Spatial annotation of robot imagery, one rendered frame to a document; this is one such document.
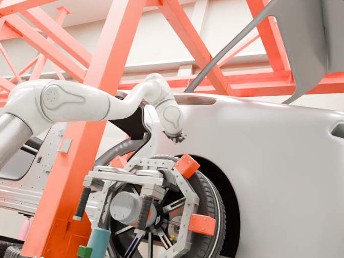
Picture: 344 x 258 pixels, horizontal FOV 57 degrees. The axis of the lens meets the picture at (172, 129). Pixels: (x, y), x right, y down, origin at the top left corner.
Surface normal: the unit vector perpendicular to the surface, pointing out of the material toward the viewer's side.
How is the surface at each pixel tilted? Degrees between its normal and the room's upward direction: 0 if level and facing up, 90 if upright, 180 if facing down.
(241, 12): 90
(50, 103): 106
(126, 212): 90
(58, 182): 90
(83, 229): 90
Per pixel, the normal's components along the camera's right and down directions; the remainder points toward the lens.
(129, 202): -0.46, -0.41
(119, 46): 0.86, 0.01
